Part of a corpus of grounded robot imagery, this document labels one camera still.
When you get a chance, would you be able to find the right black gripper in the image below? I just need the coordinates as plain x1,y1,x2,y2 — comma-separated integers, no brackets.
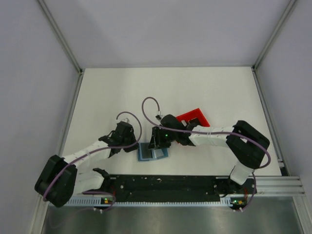
148,126,178,150

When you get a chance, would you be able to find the blue leather card holder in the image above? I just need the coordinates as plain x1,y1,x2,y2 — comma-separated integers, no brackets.
137,143,169,162

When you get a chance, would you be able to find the black credit card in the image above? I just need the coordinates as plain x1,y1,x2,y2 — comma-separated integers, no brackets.
141,148,153,160

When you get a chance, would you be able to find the red plastic bin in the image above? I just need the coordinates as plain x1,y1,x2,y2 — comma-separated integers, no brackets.
176,108,210,127

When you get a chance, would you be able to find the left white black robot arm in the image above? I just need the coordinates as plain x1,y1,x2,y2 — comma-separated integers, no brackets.
35,121,138,208

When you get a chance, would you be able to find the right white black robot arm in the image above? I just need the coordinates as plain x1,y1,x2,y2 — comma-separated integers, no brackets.
148,115,270,193

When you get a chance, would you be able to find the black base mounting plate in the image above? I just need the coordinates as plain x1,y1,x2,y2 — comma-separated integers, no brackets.
98,175,255,202

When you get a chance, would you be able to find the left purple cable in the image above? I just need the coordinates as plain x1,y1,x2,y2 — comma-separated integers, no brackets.
42,111,143,202

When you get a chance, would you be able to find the purple cable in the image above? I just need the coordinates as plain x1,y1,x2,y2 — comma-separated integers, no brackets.
42,111,143,202
142,97,272,170

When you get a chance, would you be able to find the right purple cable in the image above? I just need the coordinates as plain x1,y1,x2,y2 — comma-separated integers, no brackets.
142,97,272,170

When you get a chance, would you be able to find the grey slotted cable duct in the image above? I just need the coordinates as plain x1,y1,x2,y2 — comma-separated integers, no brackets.
64,195,243,208

